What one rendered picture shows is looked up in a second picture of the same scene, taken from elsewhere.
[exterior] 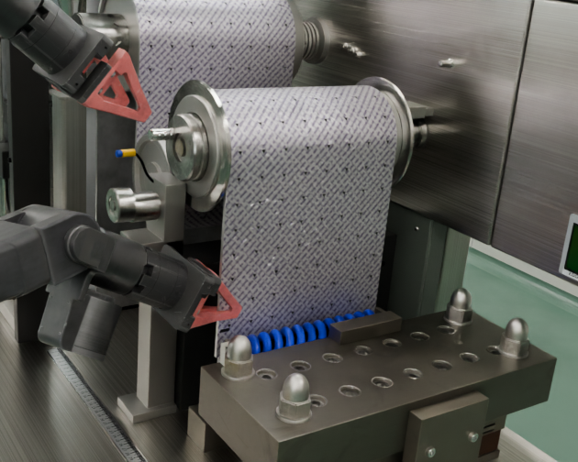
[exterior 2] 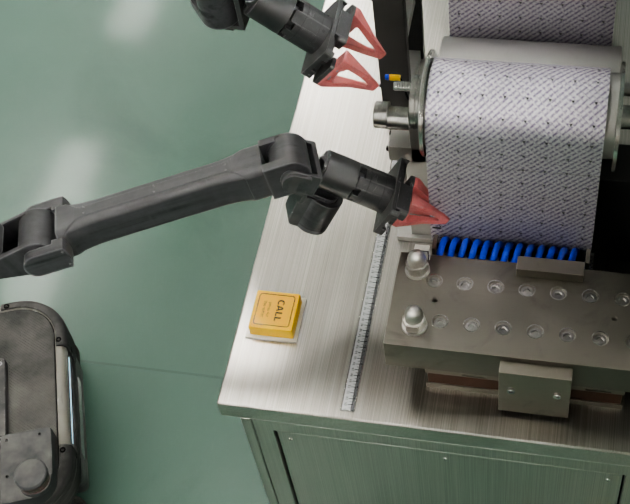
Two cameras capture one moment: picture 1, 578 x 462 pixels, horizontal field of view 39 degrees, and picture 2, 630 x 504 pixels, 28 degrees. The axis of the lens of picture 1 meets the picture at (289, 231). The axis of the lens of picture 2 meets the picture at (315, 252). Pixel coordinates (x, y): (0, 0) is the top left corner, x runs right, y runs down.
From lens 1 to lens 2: 1.30 m
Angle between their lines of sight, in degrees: 54
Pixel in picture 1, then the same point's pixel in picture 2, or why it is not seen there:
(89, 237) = (295, 181)
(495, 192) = not seen: outside the picture
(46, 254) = (267, 184)
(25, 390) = not seen: hidden behind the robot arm
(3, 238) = (241, 171)
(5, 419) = not seen: hidden behind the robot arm
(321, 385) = (458, 309)
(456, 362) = (583, 337)
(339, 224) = (542, 189)
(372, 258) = (584, 216)
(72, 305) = (296, 203)
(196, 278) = (390, 206)
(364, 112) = (572, 119)
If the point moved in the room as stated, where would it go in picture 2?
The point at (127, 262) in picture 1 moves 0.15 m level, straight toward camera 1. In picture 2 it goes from (338, 186) to (277, 261)
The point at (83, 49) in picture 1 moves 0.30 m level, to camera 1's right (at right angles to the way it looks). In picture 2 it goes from (319, 49) to (491, 164)
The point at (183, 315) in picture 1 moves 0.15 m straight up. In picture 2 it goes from (377, 226) to (369, 159)
